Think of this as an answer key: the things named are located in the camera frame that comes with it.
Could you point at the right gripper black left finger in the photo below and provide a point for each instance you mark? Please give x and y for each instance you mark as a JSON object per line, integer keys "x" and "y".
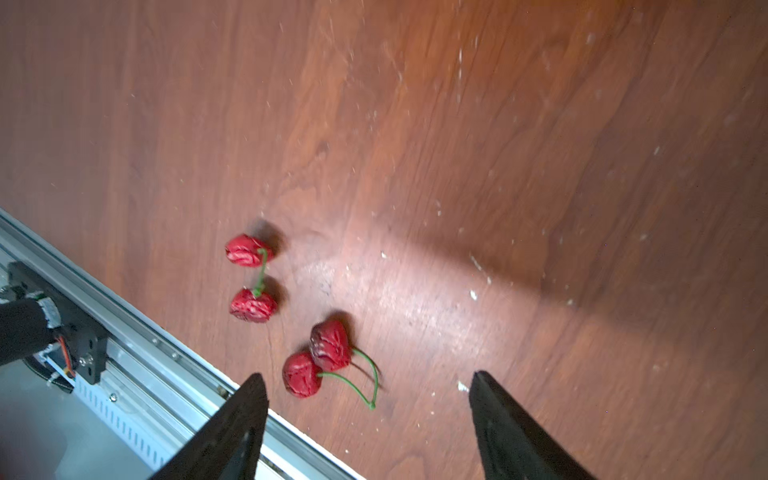
{"x": 228, "y": 445}

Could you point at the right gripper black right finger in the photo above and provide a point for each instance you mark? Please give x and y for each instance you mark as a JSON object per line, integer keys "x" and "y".
{"x": 511, "y": 444}

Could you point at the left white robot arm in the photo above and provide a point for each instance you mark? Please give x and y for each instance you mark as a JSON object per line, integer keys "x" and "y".
{"x": 28, "y": 325}

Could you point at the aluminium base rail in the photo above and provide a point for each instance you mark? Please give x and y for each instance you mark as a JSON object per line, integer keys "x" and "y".
{"x": 154, "y": 392}

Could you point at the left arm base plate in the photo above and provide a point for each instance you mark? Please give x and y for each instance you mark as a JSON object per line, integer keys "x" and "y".
{"x": 84, "y": 339}

